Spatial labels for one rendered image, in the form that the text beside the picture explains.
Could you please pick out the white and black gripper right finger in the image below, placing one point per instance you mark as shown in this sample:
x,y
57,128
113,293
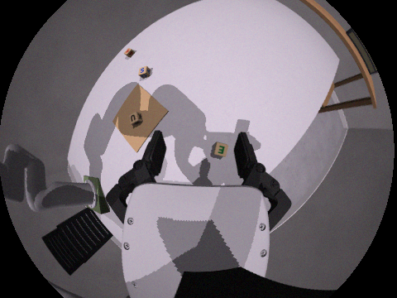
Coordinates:
x,y
253,174

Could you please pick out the wooden letter block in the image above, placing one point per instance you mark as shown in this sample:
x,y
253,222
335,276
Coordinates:
x,y
129,52
220,149
144,72
135,118

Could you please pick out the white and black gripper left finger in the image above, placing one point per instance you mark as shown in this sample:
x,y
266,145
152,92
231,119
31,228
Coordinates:
x,y
143,171

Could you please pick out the tan flat square mat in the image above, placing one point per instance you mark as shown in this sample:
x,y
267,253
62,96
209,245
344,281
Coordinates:
x,y
152,113

